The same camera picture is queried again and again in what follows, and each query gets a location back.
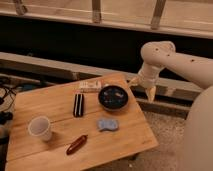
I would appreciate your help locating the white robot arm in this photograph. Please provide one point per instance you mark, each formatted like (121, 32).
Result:
(197, 146)

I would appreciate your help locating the brown sausage-shaped object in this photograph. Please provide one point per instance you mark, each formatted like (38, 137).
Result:
(77, 144)

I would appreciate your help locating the dark round bowl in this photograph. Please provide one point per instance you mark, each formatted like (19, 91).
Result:
(113, 97)

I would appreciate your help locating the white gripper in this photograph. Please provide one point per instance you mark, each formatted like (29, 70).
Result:
(148, 75)

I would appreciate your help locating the black striped rectangular block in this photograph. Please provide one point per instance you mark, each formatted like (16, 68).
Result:
(78, 105)

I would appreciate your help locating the white ceramic cup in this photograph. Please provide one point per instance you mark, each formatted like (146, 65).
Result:
(40, 127)

